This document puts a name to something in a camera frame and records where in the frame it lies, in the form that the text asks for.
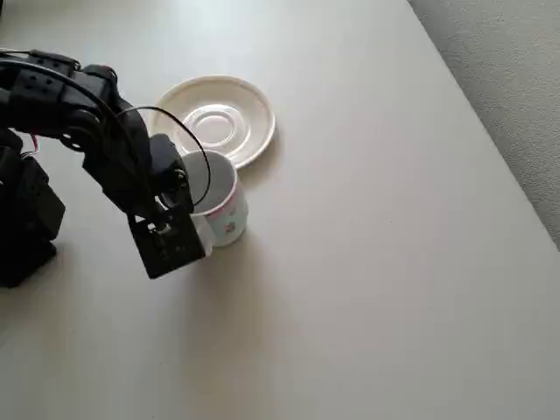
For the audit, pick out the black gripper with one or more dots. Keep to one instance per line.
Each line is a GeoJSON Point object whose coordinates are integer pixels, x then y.
{"type": "Point", "coordinates": [171, 199]}

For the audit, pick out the white ceramic mug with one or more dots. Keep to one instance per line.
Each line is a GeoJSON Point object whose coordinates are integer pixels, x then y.
{"type": "Point", "coordinates": [232, 219]}

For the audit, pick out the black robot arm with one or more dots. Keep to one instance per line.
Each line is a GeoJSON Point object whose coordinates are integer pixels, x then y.
{"type": "Point", "coordinates": [35, 87]}

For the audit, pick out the cream white saucer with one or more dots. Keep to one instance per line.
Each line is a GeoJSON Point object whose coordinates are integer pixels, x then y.
{"type": "Point", "coordinates": [258, 114]}

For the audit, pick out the black camera mount box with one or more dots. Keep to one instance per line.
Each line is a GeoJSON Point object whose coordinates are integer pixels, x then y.
{"type": "Point", "coordinates": [168, 245]}

